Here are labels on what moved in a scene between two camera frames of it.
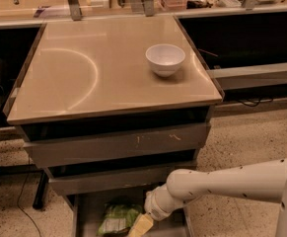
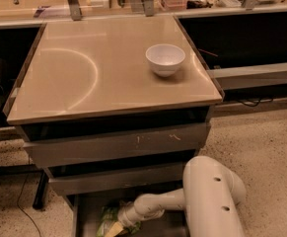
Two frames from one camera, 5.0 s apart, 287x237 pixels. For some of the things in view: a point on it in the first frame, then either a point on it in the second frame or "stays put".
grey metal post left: (73, 2) stays put
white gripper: (155, 207) to (128, 216)
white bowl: (165, 59) stays put
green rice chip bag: (116, 217) stays put
